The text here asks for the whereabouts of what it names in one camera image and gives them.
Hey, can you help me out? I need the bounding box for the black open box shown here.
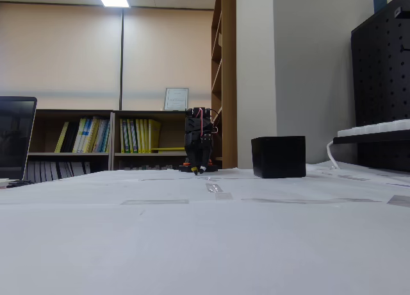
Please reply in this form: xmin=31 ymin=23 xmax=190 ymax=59
xmin=250 ymin=135 xmax=308 ymax=180

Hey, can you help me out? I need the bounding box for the framed white certificate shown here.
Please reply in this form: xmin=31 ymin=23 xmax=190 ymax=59
xmin=163 ymin=87 xmax=190 ymax=112

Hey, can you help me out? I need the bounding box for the wide yellow binder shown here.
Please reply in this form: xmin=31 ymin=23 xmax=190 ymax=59
xmin=147 ymin=119 xmax=162 ymax=154

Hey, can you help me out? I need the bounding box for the low wooden bookshelf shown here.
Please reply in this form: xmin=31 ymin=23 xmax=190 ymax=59
xmin=110 ymin=110 xmax=224 ymax=172
xmin=25 ymin=108 xmax=116 ymax=183

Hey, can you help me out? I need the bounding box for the yellow binder green label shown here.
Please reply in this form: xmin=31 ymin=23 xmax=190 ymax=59
xmin=119 ymin=118 xmax=126 ymax=154
xmin=127 ymin=118 xmax=136 ymax=154
xmin=123 ymin=118 xmax=131 ymax=154

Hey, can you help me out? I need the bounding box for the beige roller blind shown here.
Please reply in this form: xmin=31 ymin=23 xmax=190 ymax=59
xmin=0 ymin=2 xmax=122 ymax=103
xmin=123 ymin=6 xmax=215 ymax=103

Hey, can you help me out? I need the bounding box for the blue white book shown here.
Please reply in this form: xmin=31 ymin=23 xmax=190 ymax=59
xmin=92 ymin=117 xmax=107 ymax=154
xmin=101 ymin=119 xmax=111 ymax=154
xmin=78 ymin=117 xmax=94 ymax=154

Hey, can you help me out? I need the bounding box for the white taped paper cover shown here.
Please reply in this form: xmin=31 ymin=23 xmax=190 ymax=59
xmin=0 ymin=161 xmax=410 ymax=295

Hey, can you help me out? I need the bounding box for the yellow white book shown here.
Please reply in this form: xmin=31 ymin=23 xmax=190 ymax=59
xmin=72 ymin=117 xmax=88 ymax=154
xmin=85 ymin=116 xmax=101 ymax=154

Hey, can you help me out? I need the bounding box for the tall wooden bookshelf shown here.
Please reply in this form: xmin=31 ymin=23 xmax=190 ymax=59
xmin=210 ymin=0 xmax=238 ymax=170

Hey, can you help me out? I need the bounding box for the black book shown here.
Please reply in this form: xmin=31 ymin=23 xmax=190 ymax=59
xmin=67 ymin=121 xmax=81 ymax=154
xmin=60 ymin=121 xmax=76 ymax=154

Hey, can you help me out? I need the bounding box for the thin yellow book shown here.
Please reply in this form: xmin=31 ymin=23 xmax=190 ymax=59
xmin=54 ymin=121 xmax=70 ymax=154

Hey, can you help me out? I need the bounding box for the black pegboard shelf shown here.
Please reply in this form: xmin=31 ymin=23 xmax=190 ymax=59
xmin=332 ymin=129 xmax=410 ymax=146

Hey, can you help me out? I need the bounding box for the white power strip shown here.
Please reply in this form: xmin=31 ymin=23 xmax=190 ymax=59
xmin=337 ymin=118 xmax=410 ymax=138

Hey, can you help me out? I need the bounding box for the black laptop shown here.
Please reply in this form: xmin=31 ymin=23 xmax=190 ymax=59
xmin=0 ymin=96 xmax=38 ymax=181

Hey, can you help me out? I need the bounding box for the black pegboard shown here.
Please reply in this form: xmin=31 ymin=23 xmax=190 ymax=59
xmin=350 ymin=0 xmax=410 ymax=173

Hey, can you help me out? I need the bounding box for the blue rounded partition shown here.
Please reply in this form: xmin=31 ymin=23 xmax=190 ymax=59
xmin=373 ymin=0 xmax=410 ymax=14

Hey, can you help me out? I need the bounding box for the white power strip cable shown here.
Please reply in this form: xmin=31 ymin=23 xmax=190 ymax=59
xmin=325 ymin=140 xmax=341 ymax=170

